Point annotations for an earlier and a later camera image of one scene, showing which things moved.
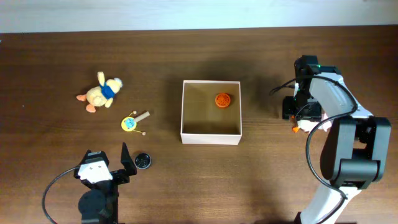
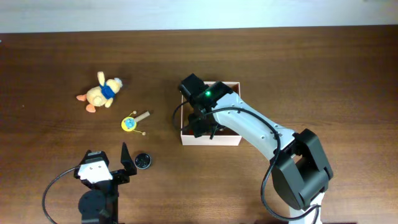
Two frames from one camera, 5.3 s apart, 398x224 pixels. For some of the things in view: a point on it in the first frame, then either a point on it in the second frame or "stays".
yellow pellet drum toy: (129, 123) stays
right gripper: (314, 114) -> (196, 127)
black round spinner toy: (142, 160) stays
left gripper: (129, 167) stays
